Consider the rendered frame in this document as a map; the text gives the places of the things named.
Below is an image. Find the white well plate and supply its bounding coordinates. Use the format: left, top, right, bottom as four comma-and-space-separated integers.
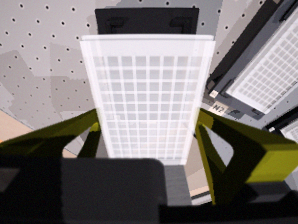
280, 118, 298, 143
226, 7, 298, 114
80, 34, 216, 165

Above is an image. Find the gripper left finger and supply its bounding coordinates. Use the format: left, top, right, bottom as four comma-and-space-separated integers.
0, 108, 102, 158

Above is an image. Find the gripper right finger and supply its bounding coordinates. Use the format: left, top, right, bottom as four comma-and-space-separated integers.
195, 107, 298, 204

